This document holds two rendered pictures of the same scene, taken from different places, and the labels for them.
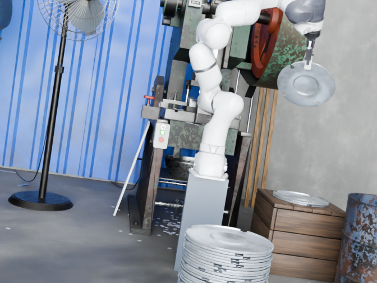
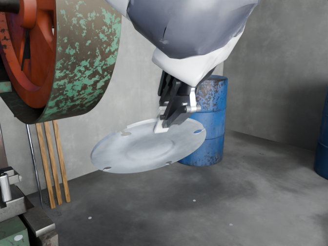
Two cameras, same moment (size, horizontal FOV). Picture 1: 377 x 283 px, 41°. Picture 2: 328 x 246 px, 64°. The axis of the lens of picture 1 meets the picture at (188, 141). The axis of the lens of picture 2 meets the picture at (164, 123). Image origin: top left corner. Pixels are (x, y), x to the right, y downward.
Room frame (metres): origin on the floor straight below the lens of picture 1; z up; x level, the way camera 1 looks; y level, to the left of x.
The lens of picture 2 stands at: (2.08, -0.21, 1.19)
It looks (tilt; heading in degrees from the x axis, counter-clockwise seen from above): 16 degrees down; 325
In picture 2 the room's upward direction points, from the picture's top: straight up
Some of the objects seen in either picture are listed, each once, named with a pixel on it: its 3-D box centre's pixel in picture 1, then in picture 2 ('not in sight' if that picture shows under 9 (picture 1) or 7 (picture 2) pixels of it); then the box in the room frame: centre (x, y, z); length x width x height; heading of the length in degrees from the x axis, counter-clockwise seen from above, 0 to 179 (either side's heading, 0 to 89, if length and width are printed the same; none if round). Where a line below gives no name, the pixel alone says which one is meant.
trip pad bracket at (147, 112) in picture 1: (148, 121); not in sight; (2.83, 0.23, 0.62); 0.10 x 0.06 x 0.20; 99
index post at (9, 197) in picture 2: not in sight; (4, 186); (3.00, -0.23, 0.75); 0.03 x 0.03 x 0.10; 9
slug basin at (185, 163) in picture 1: (190, 168); not in sight; (3.10, -0.04, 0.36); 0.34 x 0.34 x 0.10
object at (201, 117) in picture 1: (204, 112); not in sight; (2.93, -0.06, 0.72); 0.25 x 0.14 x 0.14; 9
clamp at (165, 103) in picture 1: (173, 100); not in sight; (3.08, 0.13, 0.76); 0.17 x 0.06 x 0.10; 99
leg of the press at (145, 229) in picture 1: (148, 145); not in sight; (3.20, 0.25, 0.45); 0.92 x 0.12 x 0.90; 9
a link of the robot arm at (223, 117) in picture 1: (223, 118); not in sight; (2.32, -0.14, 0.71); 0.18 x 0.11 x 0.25; 41
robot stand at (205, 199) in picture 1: (200, 220); not in sight; (2.35, -0.11, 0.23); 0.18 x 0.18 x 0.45; 1
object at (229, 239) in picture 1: (229, 238); not in sight; (1.63, -0.18, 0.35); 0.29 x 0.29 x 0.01
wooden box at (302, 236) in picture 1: (294, 232); not in sight; (2.63, -0.63, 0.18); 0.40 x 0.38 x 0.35; 5
